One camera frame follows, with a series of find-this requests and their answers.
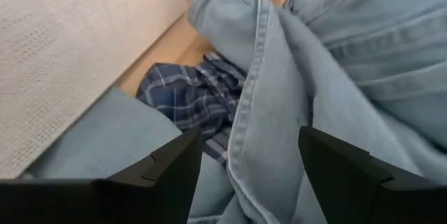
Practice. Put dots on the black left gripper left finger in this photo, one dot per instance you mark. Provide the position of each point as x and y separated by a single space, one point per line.
150 192

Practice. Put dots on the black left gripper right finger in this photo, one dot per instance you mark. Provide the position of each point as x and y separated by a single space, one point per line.
356 196

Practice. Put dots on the grey-blue garment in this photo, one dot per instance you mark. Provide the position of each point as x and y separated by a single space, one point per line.
104 147

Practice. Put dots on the blue plaid shirt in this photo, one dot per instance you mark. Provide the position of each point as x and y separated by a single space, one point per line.
188 95

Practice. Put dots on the light blue denim jeans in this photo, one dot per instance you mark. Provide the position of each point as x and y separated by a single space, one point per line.
279 95

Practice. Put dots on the white perforated laundry basket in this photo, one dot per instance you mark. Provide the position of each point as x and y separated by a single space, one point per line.
70 60

